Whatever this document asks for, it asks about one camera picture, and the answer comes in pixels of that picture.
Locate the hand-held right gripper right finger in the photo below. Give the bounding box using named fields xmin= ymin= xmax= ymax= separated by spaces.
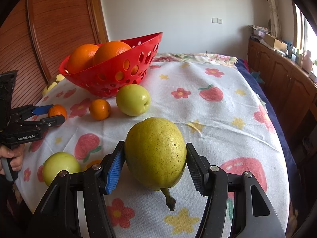
xmin=186 ymin=142 xmax=286 ymax=238

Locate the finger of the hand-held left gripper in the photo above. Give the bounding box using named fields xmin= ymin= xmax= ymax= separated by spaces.
xmin=11 ymin=104 xmax=54 ymax=120
xmin=20 ymin=114 xmax=66 ymax=130

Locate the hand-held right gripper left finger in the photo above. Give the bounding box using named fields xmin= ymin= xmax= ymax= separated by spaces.
xmin=32 ymin=141 xmax=125 ymax=238

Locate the small tangerine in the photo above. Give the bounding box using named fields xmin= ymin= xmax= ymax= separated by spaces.
xmin=115 ymin=64 xmax=140 ymax=82
xmin=48 ymin=105 xmax=68 ymax=127
xmin=89 ymin=99 xmax=111 ymax=121

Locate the yellow-green pear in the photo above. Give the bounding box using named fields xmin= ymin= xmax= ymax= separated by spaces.
xmin=124 ymin=117 xmax=187 ymax=212

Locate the green apple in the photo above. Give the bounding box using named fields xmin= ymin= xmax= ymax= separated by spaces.
xmin=42 ymin=152 xmax=82 ymax=186
xmin=116 ymin=84 xmax=151 ymax=116

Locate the large orange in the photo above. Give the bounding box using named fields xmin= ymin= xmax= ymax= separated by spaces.
xmin=67 ymin=44 xmax=100 ymax=73
xmin=93 ymin=41 xmax=132 ymax=66

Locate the red perforated plastic basket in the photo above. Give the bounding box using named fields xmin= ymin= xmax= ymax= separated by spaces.
xmin=59 ymin=32 xmax=164 ymax=97

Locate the person's left hand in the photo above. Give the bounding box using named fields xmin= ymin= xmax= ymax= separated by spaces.
xmin=0 ymin=144 xmax=26 ymax=176

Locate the yellow plush toy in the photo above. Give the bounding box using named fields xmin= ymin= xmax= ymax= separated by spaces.
xmin=42 ymin=73 xmax=65 ymax=96

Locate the white fruit-printed cloth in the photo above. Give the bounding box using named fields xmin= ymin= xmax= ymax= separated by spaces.
xmin=15 ymin=62 xmax=290 ymax=238

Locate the wooden slatted wardrobe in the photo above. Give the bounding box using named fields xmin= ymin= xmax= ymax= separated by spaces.
xmin=0 ymin=0 xmax=109 ymax=109

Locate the floral blanket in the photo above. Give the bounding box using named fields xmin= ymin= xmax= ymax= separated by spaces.
xmin=151 ymin=52 xmax=305 ymax=228

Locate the wooden low cabinet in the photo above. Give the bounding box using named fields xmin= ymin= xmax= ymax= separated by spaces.
xmin=248 ymin=38 xmax=317 ymax=159

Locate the cardboard box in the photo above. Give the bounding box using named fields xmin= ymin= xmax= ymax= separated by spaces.
xmin=264 ymin=33 xmax=288 ymax=51

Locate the pile of patterned cloths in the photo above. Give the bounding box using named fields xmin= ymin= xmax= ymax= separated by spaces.
xmin=248 ymin=25 xmax=271 ymax=40

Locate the group of blue-green bottles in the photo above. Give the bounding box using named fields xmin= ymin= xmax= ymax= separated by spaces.
xmin=287 ymin=41 xmax=304 ymax=62

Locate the pink bottle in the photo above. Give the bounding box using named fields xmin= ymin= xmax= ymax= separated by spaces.
xmin=303 ymin=50 xmax=314 ymax=70

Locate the wooden framed window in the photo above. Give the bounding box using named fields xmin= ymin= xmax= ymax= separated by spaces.
xmin=292 ymin=2 xmax=317 ymax=62

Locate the patterned curtain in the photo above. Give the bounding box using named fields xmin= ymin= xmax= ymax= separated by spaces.
xmin=259 ymin=0 xmax=281 ymax=39

